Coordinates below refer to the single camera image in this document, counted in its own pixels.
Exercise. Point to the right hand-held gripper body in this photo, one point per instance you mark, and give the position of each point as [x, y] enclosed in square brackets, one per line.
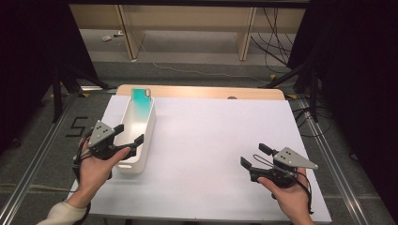
[291, 160]

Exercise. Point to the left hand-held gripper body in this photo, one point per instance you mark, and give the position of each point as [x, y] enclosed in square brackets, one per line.
[100, 134]

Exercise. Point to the white plastic bin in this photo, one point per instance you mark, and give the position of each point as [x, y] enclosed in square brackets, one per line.
[139, 162]

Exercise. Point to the iridescent phone case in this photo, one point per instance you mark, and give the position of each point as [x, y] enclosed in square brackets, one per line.
[140, 103]

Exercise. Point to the person's left hand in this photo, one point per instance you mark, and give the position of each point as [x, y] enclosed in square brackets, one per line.
[94, 175]

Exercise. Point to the person's right hand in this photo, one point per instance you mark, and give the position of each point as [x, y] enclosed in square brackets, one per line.
[291, 203]

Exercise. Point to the white table sheet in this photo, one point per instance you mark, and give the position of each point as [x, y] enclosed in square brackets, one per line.
[219, 140]

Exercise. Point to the black metal stand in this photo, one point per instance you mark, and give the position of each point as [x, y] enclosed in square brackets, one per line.
[57, 93]
[313, 90]

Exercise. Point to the small white floor object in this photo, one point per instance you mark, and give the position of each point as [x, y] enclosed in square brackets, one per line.
[106, 38]

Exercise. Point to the black curtain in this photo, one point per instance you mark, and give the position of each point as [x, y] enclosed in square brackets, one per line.
[359, 78]
[28, 62]

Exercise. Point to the light wooden shelf unit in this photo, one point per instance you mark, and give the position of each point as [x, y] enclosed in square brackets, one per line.
[187, 18]

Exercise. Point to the aluminium floor rail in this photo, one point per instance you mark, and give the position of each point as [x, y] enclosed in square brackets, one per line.
[37, 162]
[331, 156]

